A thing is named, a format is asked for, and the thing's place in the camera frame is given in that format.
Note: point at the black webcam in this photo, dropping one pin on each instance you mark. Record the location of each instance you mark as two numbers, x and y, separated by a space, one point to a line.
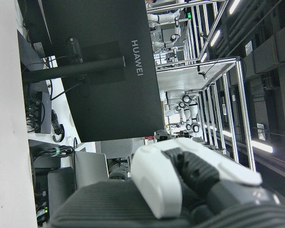
74 48

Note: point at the large black equipment box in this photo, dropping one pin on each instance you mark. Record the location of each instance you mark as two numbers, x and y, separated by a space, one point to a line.
60 190

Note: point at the black hanging frame camera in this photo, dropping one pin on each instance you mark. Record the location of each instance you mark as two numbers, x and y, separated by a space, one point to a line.
203 73

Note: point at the silver laptop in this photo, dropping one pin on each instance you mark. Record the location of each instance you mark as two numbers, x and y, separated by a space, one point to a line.
91 168

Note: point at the dark grey docking box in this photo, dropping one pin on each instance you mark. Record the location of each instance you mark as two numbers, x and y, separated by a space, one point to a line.
45 111

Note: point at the black Huawei monitor with stand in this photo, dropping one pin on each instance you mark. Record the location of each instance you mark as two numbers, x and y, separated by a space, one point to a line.
104 107

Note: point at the small black device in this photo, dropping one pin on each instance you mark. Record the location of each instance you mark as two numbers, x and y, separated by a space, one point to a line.
162 135

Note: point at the aluminium frame cell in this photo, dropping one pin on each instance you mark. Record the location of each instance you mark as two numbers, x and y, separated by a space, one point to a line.
243 95

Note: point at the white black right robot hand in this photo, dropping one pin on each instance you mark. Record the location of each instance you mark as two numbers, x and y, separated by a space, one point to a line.
154 180

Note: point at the black rectangular box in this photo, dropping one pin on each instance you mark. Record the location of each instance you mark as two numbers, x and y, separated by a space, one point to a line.
33 19

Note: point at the ceiling strip light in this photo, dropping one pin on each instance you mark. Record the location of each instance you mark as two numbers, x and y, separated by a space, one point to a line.
234 6
262 146
215 38
204 57

